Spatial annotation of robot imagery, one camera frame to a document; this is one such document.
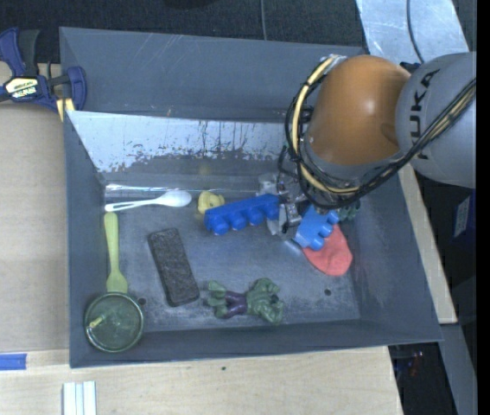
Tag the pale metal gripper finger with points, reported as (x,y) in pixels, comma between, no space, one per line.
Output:
(272,185)
(292,216)

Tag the long blue toy brick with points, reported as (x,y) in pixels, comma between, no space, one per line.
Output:
(236,216)

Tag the white plastic spoon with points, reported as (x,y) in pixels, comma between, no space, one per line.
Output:
(175,198)

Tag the dark green flat block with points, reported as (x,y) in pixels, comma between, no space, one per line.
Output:
(173,266)

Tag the yellow-green plastic fork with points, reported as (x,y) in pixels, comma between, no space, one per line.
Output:
(112,240)

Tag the grey metal bin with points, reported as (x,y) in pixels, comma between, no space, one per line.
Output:
(236,76)

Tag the short blue toy brick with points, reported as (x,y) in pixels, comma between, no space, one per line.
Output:
(316,229)

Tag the green toy figure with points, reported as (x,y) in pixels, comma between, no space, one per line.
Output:
(262,301)

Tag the red flat oval toy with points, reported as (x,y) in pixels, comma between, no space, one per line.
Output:
(333,255)

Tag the yellow toy duck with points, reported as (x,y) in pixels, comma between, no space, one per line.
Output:
(207,201)

